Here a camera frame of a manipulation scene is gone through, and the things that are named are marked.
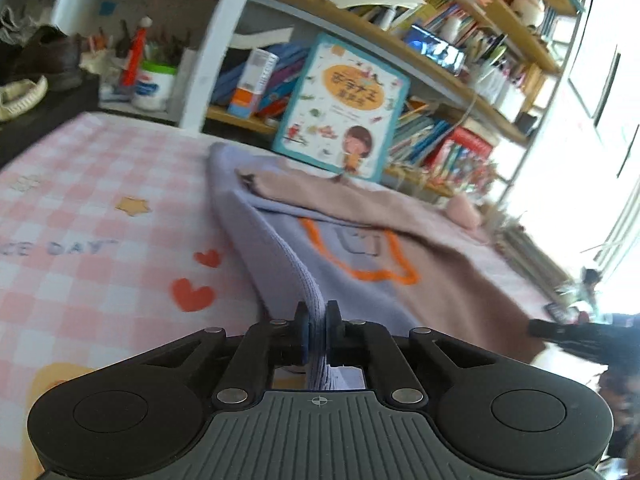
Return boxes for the cream canvas shoe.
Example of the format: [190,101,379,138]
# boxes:
[0,75,49,122]

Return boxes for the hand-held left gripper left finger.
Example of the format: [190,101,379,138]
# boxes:
[145,302,311,409]

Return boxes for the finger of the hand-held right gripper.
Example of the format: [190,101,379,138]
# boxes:
[528,318,608,356]

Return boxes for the white and orange carton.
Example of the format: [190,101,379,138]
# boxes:
[227,49,279,120]

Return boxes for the bunch of pens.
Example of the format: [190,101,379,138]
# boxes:
[150,32,191,68]

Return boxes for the white canister with green rim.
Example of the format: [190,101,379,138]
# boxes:
[131,59,179,111]

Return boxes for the pink checked cartoon tablecloth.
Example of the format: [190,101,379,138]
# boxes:
[0,112,566,480]

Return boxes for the pink plush toy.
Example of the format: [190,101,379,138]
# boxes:
[446,195,483,231]

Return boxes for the black bag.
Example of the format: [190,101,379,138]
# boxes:
[0,72,101,171]

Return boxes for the cream cloth bag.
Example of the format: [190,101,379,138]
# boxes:
[80,47,126,73]

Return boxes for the wooden and white bookshelf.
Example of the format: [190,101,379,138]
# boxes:
[50,0,601,201]

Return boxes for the stack of notebooks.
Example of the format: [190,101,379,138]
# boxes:
[495,225,576,306]

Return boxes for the brown leather shoe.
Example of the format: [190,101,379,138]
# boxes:
[10,25,83,92]

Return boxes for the row of blue books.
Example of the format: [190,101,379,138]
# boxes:
[212,42,311,118]

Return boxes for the white pen organiser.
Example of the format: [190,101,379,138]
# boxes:
[470,35,526,106]

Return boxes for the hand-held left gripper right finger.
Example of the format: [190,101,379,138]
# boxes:
[326,301,493,408]

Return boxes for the shelf of mixed books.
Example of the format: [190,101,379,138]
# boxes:
[310,0,481,41]

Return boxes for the red tassel ornament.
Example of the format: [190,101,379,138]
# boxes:
[119,16,152,88]

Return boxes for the teal children's picture book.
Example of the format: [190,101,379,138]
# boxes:
[271,32,412,184]

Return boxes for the row of red books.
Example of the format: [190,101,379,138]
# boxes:
[425,127,496,188]

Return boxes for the row of slim picture books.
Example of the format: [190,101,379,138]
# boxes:
[387,100,456,171]

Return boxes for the purple and pink sweater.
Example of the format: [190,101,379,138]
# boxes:
[207,141,548,391]

